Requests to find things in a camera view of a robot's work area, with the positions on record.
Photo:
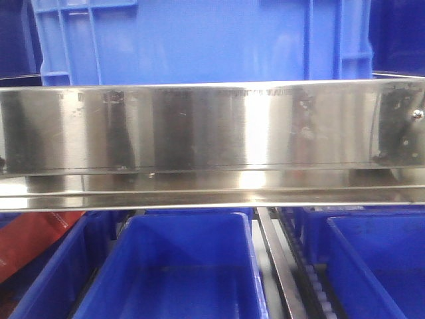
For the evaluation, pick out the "large blue crate upper shelf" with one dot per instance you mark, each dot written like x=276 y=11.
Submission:
x=174 y=42

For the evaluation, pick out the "blue bin centre lower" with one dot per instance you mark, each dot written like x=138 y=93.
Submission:
x=179 y=266

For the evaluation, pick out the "blue bin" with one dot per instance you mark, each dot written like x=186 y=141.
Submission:
x=374 y=256
x=179 y=266
x=50 y=285

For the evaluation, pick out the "steel roller track divider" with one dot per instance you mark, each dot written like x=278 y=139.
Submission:
x=293 y=288

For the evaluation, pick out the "blue bin right lower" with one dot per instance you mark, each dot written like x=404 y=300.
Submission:
x=374 y=256

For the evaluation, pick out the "blue bin left lower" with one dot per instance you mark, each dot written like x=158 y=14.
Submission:
x=50 y=285

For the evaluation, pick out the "red bag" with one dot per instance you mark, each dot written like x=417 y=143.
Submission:
x=29 y=235

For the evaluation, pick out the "dark blue crate upper left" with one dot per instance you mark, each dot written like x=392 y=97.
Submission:
x=20 y=48

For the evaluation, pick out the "dark blue crate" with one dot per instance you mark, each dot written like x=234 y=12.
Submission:
x=396 y=33
x=20 y=48

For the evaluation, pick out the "dark blue crate upper right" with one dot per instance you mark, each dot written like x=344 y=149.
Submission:
x=396 y=33

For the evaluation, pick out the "stainless steel shelf rail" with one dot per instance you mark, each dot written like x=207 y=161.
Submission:
x=336 y=142

